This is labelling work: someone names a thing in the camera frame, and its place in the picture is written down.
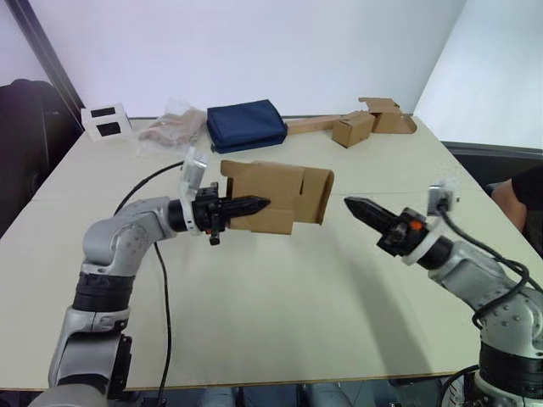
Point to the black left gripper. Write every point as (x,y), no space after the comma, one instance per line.
(208,212)

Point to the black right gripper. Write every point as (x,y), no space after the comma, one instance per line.
(401,237)

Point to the brown cardboard box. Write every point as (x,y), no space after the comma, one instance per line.
(271,182)

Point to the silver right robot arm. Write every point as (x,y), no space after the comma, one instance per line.
(466,271)

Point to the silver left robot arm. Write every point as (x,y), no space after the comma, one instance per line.
(127,229)

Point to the small closed cardboard box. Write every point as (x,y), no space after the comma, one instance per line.
(352,130)

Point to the unfolded brown cardboard carton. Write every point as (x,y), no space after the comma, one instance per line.
(390,120)

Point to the flat brown cardboard strip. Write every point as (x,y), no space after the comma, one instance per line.
(314,124)

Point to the white box with black rectangles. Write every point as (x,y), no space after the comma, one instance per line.
(106,123)

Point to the folded navy blue cloth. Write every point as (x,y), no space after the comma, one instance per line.
(244,125)

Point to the clear bag with beige cloth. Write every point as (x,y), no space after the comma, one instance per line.
(171,127)

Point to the seated bystander person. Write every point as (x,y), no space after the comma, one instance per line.
(524,191)

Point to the white shoe with red stripes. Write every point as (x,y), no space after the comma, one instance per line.
(455,392)

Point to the black office chair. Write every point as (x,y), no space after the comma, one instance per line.
(29,144)

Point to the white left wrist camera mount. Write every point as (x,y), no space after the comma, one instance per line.
(193,169)

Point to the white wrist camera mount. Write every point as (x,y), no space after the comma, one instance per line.
(193,169)
(441,197)

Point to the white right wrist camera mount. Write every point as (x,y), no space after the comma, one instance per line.
(441,197)

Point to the dark diagonal wall frame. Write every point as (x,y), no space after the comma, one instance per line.
(51,51)

